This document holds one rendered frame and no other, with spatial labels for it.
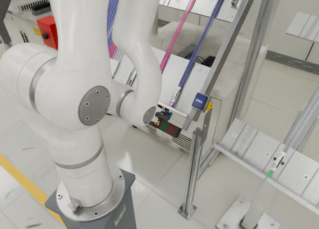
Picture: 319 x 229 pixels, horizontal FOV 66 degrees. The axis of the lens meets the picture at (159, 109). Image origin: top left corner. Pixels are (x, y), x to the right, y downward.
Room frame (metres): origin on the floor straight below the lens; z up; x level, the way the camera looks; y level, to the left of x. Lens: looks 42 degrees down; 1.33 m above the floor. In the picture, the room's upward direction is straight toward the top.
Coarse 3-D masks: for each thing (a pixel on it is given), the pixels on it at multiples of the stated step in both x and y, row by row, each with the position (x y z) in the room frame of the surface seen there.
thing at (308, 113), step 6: (318, 96) 0.52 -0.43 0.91; (312, 102) 0.51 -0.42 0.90; (318, 102) 0.51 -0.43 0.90; (312, 108) 0.50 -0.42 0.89; (306, 114) 0.49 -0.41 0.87; (300, 120) 0.49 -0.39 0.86; (306, 120) 0.48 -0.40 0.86; (300, 126) 0.47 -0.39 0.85; (294, 132) 0.47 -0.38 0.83; (294, 138) 0.45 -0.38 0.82; (288, 144) 0.44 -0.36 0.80; (282, 150) 0.44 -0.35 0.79; (288, 150) 0.43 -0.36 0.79; (270, 174) 0.39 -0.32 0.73
